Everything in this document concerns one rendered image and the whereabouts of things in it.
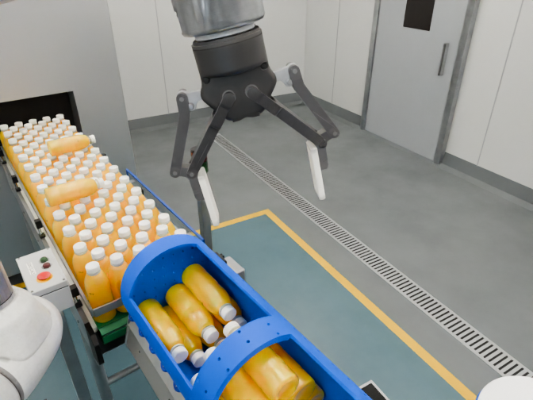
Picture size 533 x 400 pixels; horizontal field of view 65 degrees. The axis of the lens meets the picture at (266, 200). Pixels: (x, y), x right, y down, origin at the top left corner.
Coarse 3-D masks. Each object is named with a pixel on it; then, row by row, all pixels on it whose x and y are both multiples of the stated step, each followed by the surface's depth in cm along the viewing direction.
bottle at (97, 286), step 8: (96, 272) 126; (104, 272) 129; (88, 280) 126; (96, 280) 126; (104, 280) 128; (88, 288) 126; (96, 288) 126; (104, 288) 128; (88, 296) 128; (96, 296) 127; (104, 296) 129; (112, 296) 133; (96, 304) 129; (112, 312) 133; (96, 320) 133; (104, 320) 133
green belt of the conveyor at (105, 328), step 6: (120, 312) 137; (126, 312) 137; (114, 318) 135; (120, 318) 135; (126, 318) 135; (96, 324) 133; (102, 324) 133; (108, 324) 133; (114, 324) 133; (120, 324) 134; (126, 324) 134; (102, 330) 131; (108, 330) 132; (120, 330) 133; (102, 336) 135; (108, 336) 131; (114, 336) 133; (120, 336) 135; (102, 342) 134; (108, 342) 133
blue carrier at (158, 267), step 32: (160, 256) 118; (192, 256) 125; (128, 288) 110; (160, 288) 122; (224, 288) 125; (256, 320) 90; (160, 352) 97; (224, 352) 84; (256, 352) 84; (288, 352) 105; (320, 352) 88; (224, 384) 82; (320, 384) 97; (352, 384) 80
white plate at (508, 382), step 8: (512, 376) 101; (520, 376) 101; (488, 384) 99; (496, 384) 99; (504, 384) 99; (512, 384) 99; (520, 384) 99; (528, 384) 99; (488, 392) 97; (496, 392) 97; (504, 392) 97; (512, 392) 97; (520, 392) 97; (528, 392) 97
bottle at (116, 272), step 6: (114, 264) 129; (120, 264) 129; (126, 264) 132; (114, 270) 129; (120, 270) 130; (108, 276) 132; (114, 276) 130; (120, 276) 130; (114, 282) 130; (120, 282) 130; (114, 288) 132; (120, 288) 132; (114, 294) 134; (120, 294) 133; (120, 306) 136
